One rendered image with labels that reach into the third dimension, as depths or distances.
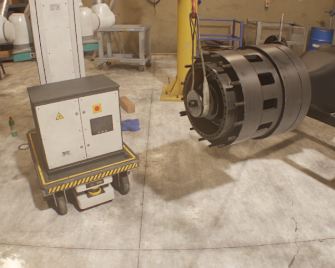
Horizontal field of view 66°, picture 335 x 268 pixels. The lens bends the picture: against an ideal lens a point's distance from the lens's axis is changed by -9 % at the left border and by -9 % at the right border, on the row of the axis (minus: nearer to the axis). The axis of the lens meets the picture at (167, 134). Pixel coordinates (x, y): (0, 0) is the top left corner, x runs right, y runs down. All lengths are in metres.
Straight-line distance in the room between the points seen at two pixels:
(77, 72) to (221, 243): 1.57
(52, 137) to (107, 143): 0.38
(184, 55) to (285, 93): 2.64
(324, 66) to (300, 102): 0.50
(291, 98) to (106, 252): 1.37
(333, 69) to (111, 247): 1.84
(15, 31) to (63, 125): 0.79
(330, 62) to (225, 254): 1.41
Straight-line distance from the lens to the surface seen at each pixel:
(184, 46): 3.95
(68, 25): 2.12
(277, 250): 1.87
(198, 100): 1.40
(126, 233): 1.88
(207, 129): 1.59
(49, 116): 1.76
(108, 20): 2.39
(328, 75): 2.03
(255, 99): 1.36
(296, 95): 1.56
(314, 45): 7.71
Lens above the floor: 1.36
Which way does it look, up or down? 27 degrees down
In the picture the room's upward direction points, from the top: straight up
